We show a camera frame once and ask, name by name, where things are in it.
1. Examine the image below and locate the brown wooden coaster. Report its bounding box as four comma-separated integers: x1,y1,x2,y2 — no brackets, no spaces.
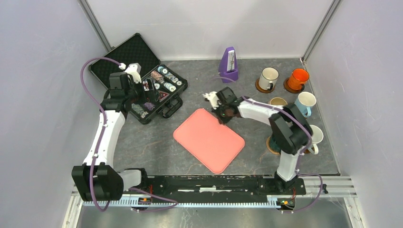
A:
283,78,305,94
255,79,275,94

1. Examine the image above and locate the pink plastic tray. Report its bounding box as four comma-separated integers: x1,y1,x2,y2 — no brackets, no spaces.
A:
173,108,245,174

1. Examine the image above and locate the beige mug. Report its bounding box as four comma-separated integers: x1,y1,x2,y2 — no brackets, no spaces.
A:
269,97,288,106

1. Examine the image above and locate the white ribbed black-rimmed mug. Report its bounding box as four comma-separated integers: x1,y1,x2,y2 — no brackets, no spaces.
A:
259,67,279,90

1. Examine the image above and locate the dark green mug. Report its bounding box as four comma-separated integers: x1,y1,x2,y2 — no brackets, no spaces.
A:
269,135,281,154

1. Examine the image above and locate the orange mug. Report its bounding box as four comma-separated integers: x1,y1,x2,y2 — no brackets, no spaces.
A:
288,68,310,90

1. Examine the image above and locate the white mug blue handle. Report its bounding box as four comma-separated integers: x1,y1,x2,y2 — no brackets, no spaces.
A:
294,92,317,118

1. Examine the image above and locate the woven rattan coaster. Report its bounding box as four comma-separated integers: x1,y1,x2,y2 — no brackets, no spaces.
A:
266,136,281,155

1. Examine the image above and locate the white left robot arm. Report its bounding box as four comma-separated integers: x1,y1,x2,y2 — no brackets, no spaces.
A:
71,70,156,204

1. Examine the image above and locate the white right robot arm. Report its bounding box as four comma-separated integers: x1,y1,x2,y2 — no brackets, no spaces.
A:
203,87,313,194

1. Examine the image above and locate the purple poker chip stack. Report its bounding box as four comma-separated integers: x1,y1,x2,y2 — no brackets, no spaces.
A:
144,102,155,111

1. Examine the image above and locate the all in triangle button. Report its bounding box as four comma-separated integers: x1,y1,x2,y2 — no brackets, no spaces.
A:
158,90,170,102

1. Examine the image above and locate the black poker chip case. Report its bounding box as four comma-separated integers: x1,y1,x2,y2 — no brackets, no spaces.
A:
105,33,188,124

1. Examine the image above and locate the green poker chip stack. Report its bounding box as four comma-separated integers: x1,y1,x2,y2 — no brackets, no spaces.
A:
132,104,148,119

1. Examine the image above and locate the purple metronome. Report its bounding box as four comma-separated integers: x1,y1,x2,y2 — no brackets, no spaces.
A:
218,47,239,83

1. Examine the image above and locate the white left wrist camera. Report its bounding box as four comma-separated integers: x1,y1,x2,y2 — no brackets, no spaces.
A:
119,63,142,84

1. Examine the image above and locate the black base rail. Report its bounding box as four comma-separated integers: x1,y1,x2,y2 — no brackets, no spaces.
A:
138,175,307,203

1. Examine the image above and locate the aluminium frame rail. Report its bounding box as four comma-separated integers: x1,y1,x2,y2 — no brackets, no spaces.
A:
71,176,358,209

